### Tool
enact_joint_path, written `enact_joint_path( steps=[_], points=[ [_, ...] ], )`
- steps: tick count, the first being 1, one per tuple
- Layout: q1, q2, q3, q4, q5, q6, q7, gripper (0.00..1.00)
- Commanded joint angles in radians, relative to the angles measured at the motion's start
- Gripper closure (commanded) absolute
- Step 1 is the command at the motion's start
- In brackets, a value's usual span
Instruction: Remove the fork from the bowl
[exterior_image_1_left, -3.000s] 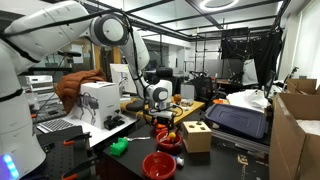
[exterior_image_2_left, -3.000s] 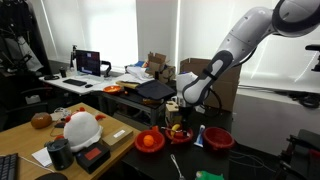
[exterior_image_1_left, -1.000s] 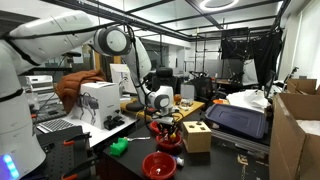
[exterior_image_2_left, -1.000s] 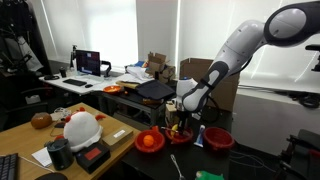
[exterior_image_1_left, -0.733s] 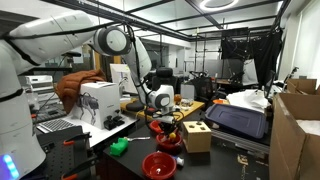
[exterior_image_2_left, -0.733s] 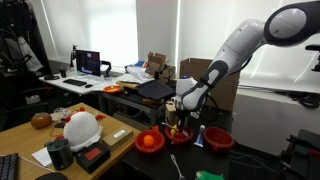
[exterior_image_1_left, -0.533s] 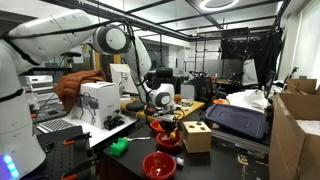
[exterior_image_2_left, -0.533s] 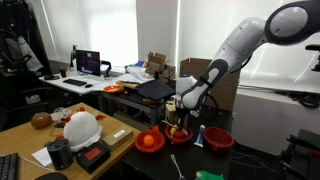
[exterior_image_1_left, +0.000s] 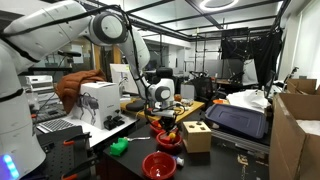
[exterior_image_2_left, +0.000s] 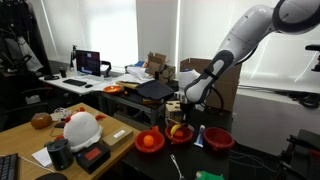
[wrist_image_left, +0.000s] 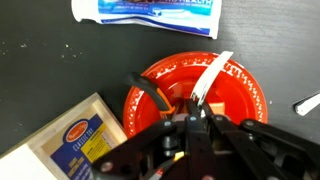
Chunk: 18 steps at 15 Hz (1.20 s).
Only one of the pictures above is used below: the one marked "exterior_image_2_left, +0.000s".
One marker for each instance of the silver metal fork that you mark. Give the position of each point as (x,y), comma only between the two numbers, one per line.
(173,122)

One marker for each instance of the white tissue box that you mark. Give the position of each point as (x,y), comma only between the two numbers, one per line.
(32,99)

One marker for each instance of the slim black keyboard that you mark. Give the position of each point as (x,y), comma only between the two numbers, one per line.
(75,82)

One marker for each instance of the black box with red label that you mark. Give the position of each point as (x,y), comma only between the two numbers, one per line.
(92,156)

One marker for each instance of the white blue toothpaste tube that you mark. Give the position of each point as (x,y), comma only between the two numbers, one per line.
(200,137)

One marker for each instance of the red bowl holding toys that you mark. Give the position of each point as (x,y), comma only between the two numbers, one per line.
(180,139)

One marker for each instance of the clear plastic container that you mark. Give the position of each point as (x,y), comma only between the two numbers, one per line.
(60,113)

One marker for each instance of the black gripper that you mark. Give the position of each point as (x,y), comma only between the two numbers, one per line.
(186,108)

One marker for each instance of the wooden desk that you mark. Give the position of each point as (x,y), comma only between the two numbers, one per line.
(20,140)

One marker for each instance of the large brown cardboard box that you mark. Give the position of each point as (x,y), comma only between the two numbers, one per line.
(230,86)

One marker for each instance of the small open cardboard box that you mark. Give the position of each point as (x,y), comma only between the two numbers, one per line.
(156,63)

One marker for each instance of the empty red bowl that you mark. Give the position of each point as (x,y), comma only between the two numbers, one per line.
(218,137)

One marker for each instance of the orange ball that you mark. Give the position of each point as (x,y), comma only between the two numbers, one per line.
(148,140)

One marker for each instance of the black cylinder speaker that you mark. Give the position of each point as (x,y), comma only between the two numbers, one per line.
(60,155)

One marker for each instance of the wooden shape sorter box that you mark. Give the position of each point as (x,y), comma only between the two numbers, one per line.
(172,109)

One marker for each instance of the black computer mouse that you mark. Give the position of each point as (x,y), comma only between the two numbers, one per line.
(88,86)

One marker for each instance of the black cup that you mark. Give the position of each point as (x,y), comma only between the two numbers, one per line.
(63,72)

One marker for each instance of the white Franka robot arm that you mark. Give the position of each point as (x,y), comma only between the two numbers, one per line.
(240,36)

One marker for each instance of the white desk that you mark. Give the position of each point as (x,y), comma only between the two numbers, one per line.
(56,83)

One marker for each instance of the silver metal spoon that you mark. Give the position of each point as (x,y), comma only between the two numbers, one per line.
(176,166)

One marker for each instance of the stack of white papers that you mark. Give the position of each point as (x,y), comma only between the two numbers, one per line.
(138,73)

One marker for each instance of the brown ball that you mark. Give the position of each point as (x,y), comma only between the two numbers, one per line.
(41,120)

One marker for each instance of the red toy block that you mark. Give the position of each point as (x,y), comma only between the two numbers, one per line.
(179,134)

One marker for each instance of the white plush chicken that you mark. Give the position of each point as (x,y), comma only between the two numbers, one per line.
(81,130)

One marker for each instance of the yellow toy banana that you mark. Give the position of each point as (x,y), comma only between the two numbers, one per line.
(174,129)

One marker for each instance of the dark computer monitor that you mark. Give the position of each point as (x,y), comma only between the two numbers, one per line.
(88,62)

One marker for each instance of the small cardboard box white label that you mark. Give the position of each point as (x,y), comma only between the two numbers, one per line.
(116,136)

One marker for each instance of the white paper sheet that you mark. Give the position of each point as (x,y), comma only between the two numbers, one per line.
(42,156)

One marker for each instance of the red bowl holding orange ball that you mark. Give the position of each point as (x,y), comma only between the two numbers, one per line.
(150,149)

